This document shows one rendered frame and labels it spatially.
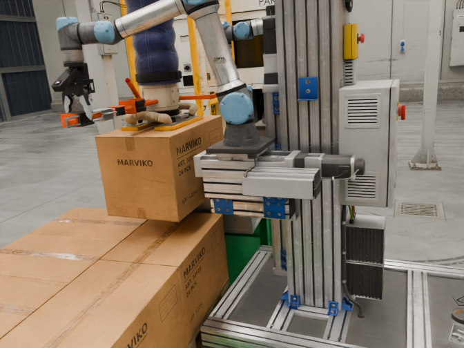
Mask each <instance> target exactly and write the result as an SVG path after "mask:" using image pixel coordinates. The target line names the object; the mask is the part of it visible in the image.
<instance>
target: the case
mask: <svg viewBox="0 0 464 348"><path fill-rule="evenodd" d="M156 126H159V124H157V125H154V126H151V127H148V128H145V129H142V130H139V131H122V130H121V129H117V130H114V131H111V132H108V133H104V134H101V135H98V136H95V143H96V147H97V154H98V159H99V167H100V171H101V179H102V184H103V188H104V196H105V201H106V208H107V213H108V215H110V216H118V217H125V218H140V219H148V220H162V221H170V222H179V221H180V220H182V219H183V218H185V217H186V216H187V215H188V214H189V213H190V212H191V211H193V210H194V209H195V208H197V207H198V206H199V205H201V203H203V202H204V201H205V200H206V199H208V197H205V196H204V187H203V179H202V177H196V176H195V167H194V160H193V156H195V155H197V154H199V153H201V152H203V151H205V150H206V148H208V147H210V146H212V145H214V144H216V143H218V142H220V141H222V140H223V137H224V135H223V125H222V116H221V115H203V119H201V120H200V121H197V122H194V123H192V124H189V125H186V126H183V127H181V128H178V129H176V130H161V131H155V129H154V128H155V127H156Z"/></svg>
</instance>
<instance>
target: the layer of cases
mask: <svg viewBox="0 0 464 348"><path fill-rule="evenodd" d="M228 276H229V275H228V267H227V258H226V245H225V236H224V222H223V215H222V214H219V213H194V212H190V213H189V214H188V215H187V216H186V217H184V218H183V219H182V220H180V221H179V222H170V221H162V220H148V219H140V218H132V217H118V216H110V215H108V213H107V209H96V208H80V207H75V208H73V209H71V210H69V211H68V212H66V213H64V214H63V215H60V216H59V217H57V218H55V219H53V220H51V221H50V222H48V223H46V224H44V225H43V226H41V227H39V228H38V229H35V230H34V231H32V232H30V233H29V234H27V235H25V236H23V237H22V238H19V239H18V240H16V241H14V242H12V243H10V244H9V245H7V246H5V247H4V248H2V249H0V348H187V346H188V344H189V343H190V341H191V339H192V337H193V336H194V334H195V332H196V331H197V329H198V327H199V326H200V324H201V322H202V321H203V319H204V317H205V315H206V314H207V312H208V310H209V309H210V307H211V305H212V304H213V302H214V300H215V299H216V297H217V295H218V294H219V292H220V290H221V288H222V286H223V285H224V283H225V282H226V279H227V278H228Z"/></svg>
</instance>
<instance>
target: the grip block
mask: <svg viewBox="0 0 464 348"><path fill-rule="evenodd" d="M145 103H146V102H145V99H144V98H141V99H129V101H128V100H125V101H119V105H120V106H121V105H127V106H128V105H132V106H133V109H132V110H128V111H127V113H126V114H137V113H140V112H142V111H146V106H145Z"/></svg>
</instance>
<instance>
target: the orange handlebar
mask: <svg viewBox="0 0 464 348"><path fill-rule="evenodd" d="M215 98H217V97H216V94H215V93H214V94H211V95H181V96H179V99H180V100H196V99H215ZM145 102H146V103H145V106H150V105H153V104H157V103H158V100H157V99H153V100H149V99H147V100H145ZM122 106H124V108H125V113H127V111H128V110H132V109H133V106H132V105H128V106H127V105H121V106H120V105H118V106H110V107H108V108H112V109H113V112H114V111H115V108H118V107H122ZM100 117H102V113H95V114H93V119H97V118H100ZM75 123H76V119H75V118H73V119H68V124H75Z"/></svg>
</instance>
